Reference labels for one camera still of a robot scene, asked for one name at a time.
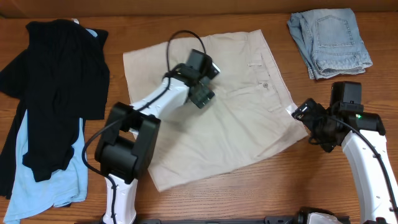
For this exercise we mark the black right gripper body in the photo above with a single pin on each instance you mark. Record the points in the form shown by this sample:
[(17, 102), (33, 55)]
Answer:
[(306, 111)]

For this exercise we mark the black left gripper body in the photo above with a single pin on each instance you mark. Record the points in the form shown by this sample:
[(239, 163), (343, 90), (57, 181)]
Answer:
[(202, 96)]

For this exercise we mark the beige khaki shorts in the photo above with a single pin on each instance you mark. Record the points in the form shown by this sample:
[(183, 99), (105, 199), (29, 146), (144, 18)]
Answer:
[(247, 121)]

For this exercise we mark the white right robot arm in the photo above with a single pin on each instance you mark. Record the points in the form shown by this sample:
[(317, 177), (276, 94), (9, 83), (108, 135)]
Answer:
[(362, 137)]

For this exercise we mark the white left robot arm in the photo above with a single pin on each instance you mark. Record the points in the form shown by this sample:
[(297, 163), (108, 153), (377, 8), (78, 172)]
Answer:
[(127, 142)]

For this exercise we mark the folded light blue jeans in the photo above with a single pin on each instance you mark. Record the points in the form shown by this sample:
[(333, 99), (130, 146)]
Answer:
[(329, 42)]

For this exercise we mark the black t-shirt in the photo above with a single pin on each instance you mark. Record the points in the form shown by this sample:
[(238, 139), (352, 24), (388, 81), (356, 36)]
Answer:
[(61, 78)]

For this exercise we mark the light blue t-shirt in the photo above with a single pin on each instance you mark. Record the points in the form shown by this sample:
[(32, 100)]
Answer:
[(30, 197)]

